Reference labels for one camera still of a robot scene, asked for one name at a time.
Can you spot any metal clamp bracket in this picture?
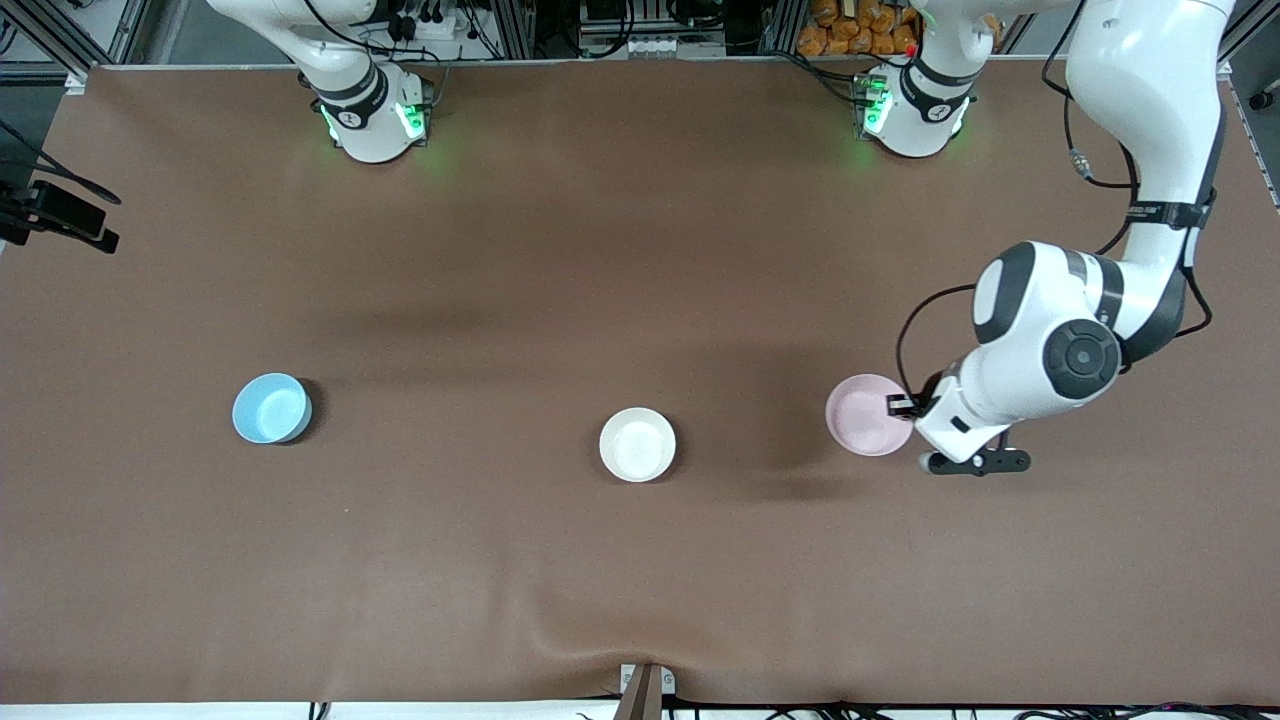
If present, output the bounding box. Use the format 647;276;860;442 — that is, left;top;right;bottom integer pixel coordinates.
620;663;676;696

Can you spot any aluminium frame profile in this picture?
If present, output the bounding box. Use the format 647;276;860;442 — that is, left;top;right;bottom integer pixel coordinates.
0;0;151;81

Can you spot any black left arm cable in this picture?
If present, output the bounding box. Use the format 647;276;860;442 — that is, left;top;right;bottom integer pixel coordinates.
895;0;1216;401

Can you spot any bag of orange items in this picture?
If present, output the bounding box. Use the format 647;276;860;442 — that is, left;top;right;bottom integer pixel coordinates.
797;0;921;58

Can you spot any power strip with black plugs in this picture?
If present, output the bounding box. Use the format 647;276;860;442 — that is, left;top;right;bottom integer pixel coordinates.
385;0;471;41

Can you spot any white power strip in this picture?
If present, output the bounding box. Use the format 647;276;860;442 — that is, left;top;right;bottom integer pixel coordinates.
578;35;701;58

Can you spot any light blue bowl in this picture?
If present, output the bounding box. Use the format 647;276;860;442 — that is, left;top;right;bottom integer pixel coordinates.
232;373;313;445

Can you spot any brown camera post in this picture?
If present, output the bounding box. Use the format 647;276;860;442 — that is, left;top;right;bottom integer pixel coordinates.
612;668;666;720

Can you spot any white bowl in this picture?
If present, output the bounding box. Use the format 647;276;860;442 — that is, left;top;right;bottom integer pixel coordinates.
599;407;677;483

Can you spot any pink bowl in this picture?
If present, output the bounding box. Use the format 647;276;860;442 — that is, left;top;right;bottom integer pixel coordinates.
825;374;916;458

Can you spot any brown table mat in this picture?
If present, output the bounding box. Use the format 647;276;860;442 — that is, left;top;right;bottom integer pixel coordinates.
0;60;1280;706

